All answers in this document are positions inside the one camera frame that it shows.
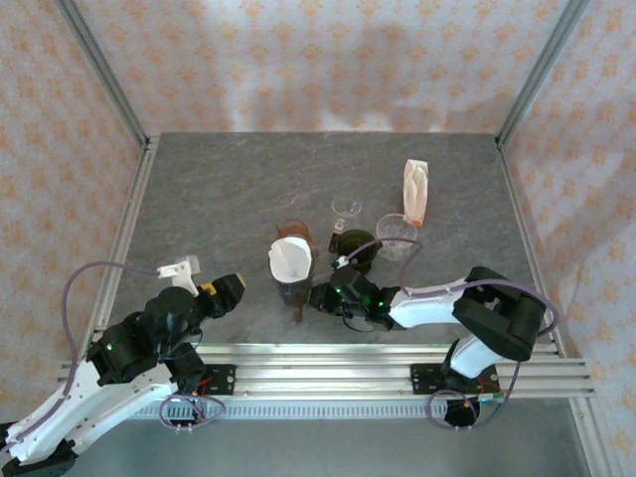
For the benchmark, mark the dark green plastic dripper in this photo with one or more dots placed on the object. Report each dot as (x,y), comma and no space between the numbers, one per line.
(360,243)

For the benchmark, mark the orange glass server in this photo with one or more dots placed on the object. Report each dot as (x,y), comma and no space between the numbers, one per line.
(293,227)

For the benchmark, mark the aluminium frame post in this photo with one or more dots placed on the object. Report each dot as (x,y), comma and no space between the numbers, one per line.
(104,69)
(540,69)

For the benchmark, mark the aluminium frame rail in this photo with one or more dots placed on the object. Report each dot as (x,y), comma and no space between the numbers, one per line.
(128,223)
(522,223)
(593,437)

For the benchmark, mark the wide aluminium base beam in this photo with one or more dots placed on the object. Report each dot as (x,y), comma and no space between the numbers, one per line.
(323,372)

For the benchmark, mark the white paper coffee filter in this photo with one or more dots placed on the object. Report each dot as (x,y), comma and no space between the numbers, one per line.
(290,258)

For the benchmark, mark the orange coffee filter box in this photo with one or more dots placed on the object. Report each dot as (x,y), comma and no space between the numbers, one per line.
(420,223)

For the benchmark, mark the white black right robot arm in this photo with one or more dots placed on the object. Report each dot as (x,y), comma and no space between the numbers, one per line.
(427,308)

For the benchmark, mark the smoky grey plastic dripper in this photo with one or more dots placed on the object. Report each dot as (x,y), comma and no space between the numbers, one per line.
(293,288)

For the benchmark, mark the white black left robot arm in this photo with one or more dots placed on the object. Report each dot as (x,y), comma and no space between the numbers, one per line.
(124,397)

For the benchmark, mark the clear plastic dripper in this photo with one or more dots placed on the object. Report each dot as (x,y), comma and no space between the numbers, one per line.
(392,233)

